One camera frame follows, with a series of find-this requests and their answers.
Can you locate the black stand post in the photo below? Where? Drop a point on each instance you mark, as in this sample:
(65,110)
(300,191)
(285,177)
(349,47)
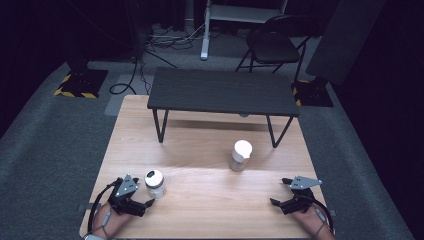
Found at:
(135,26)

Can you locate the glass jar with white lid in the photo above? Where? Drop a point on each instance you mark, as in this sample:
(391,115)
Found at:
(240,156)

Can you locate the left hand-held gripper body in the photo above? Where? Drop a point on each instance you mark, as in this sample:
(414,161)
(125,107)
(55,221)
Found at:
(125,200)

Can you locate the person's right hand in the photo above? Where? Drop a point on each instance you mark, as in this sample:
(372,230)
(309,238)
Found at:
(308,219)

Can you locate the grey tape strip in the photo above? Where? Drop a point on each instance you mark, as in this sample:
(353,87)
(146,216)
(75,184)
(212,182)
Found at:
(86,207)

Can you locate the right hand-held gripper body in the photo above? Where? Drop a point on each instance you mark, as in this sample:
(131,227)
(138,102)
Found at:
(298,201)

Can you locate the person's left hand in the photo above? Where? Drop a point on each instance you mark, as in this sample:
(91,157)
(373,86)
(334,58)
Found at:
(111,222)

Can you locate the white metal stand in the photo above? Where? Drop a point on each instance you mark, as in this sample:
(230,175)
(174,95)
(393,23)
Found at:
(205,46)

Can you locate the grey upright panel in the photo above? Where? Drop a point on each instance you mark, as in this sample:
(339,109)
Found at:
(343,43)

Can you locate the glass jar of white powder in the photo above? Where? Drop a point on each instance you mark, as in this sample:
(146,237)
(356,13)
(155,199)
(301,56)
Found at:
(156,186)

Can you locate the black folding chair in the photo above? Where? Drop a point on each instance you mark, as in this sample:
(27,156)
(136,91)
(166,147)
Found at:
(275,50)

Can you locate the black base with yellow stripes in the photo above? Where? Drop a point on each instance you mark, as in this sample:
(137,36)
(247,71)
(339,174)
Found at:
(83,83)
(313,95)

